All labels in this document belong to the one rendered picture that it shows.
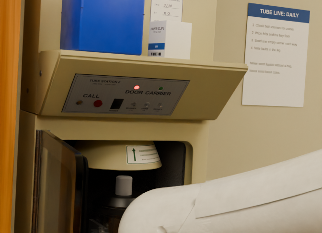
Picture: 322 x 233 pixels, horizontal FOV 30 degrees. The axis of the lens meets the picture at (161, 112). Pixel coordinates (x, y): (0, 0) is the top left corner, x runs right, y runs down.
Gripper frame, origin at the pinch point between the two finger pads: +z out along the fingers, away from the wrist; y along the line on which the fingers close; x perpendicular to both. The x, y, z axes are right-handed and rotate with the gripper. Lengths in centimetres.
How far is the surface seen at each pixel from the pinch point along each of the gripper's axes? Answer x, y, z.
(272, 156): -5, -63, 43
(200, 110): -20.7, -11.8, -3.7
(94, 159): -11.3, 3.9, 5.0
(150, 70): -27.2, 1.0, -9.8
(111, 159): -11.5, 1.3, 3.2
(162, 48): -30.7, -2.2, -7.3
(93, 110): -20.4, 7.5, -3.2
